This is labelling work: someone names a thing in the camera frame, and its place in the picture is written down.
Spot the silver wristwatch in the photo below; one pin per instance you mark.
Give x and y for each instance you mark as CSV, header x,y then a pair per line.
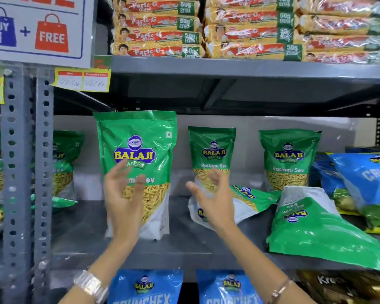
x,y
90,284

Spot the grey perforated rack post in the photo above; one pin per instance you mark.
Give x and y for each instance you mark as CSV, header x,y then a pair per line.
x,y
43,186
15,186

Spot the person's right thumb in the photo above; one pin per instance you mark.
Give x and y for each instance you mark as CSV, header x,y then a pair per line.
x,y
195,191

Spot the blue snack packet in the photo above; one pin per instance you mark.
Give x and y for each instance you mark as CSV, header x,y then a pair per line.
x,y
228,288
326,177
145,288
367,180

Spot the brown glossy snack packet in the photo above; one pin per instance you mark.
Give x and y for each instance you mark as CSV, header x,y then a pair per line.
x,y
345,286

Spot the row of green snack packets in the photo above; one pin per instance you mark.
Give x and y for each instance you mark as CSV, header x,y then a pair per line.
x,y
288,155

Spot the person's left thumb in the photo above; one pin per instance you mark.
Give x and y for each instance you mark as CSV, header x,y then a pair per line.
x,y
140,188

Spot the grey metal shelf board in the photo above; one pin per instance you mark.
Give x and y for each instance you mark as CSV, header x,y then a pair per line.
x,y
240,70
82,240

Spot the person's right hand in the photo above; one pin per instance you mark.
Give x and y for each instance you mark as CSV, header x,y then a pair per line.
x,y
220,208

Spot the large green snack pouch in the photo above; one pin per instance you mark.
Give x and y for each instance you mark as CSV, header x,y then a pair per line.
x,y
136,136

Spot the stack of yellow biscuit packets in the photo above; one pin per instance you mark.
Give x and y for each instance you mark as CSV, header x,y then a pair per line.
x,y
250,34

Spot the person's right forearm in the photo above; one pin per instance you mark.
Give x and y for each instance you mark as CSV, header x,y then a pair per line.
x,y
256,265

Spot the person's left hand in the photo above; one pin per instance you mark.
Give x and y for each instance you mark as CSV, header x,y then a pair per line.
x,y
123,212

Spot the person's left forearm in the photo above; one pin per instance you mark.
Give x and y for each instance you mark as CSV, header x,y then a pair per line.
x,y
109,265

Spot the white promotion sign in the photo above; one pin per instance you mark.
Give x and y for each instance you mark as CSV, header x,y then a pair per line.
x,y
34,28

